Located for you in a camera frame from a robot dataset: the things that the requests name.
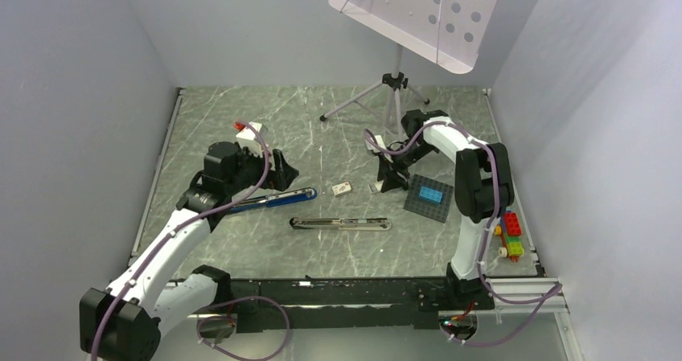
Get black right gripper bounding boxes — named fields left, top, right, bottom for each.
left=376, top=141, right=435, bottom=195

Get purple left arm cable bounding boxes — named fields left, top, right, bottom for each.
left=90, top=121, right=293, bottom=361

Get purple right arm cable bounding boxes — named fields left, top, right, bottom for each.
left=363, top=120, right=563, bottom=348

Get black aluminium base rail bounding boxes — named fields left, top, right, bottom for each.
left=98, top=276, right=566, bottom=334

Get white perforated music stand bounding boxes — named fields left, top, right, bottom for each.
left=320, top=0, right=498, bottom=129

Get colourful lego toy car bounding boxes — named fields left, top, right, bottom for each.
left=494, top=210, right=525, bottom=263

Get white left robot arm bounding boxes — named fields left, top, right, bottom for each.
left=79, top=142, right=299, bottom=360

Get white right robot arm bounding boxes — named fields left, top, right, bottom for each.
left=363, top=109, right=515, bottom=309

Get staple box tray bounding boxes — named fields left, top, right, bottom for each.
left=368, top=182, right=382, bottom=193

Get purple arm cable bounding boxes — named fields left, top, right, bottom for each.
left=363, top=120, right=563, bottom=348
left=90, top=121, right=293, bottom=361

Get black silver stapler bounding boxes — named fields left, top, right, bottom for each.
left=289, top=217, right=392, bottom=231

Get white staple box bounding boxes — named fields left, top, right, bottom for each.
left=332, top=182, right=352, bottom=197

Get dark grey lego baseplate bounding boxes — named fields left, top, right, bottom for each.
left=403, top=174, right=454, bottom=224

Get blue lego brick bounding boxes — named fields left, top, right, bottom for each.
left=418, top=186, right=443, bottom=204

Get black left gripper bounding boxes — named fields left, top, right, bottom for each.
left=225, top=142, right=298, bottom=195

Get blue black stapler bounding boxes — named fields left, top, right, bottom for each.
left=228, top=187, right=318, bottom=213

